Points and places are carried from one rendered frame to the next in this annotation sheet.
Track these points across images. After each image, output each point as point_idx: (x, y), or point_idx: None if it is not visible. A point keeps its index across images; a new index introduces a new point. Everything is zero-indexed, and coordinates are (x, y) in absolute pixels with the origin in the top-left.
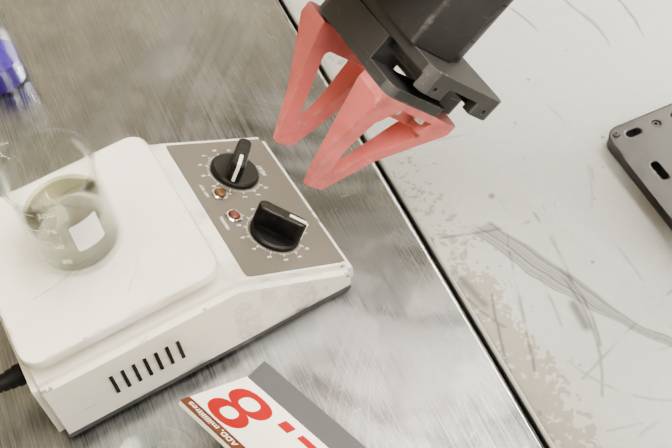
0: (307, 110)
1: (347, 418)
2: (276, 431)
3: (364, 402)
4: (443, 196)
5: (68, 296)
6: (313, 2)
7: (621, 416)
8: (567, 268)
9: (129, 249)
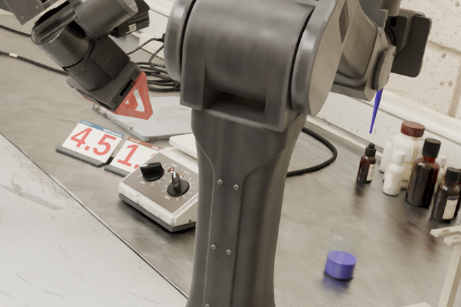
0: (141, 112)
1: (114, 175)
2: (139, 162)
3: (108, 177)
4: (77, 218)
5: None
6: (141, 75)
7: (8, 168)
8: (20, 197)
9: None
